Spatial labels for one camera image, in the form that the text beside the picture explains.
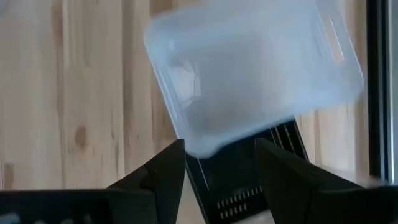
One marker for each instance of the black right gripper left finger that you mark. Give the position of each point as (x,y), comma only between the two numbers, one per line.
(149,193)

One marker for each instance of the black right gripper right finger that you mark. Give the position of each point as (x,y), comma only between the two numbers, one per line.
(295,193)

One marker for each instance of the black slotted plastic basket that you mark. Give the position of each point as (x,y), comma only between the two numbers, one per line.
(230,177)

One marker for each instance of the frosted translucent plastic bin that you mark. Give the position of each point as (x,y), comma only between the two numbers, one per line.
(351,81)
(255,77)

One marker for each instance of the black aluminium frame rail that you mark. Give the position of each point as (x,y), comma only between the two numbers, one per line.
(376,93)

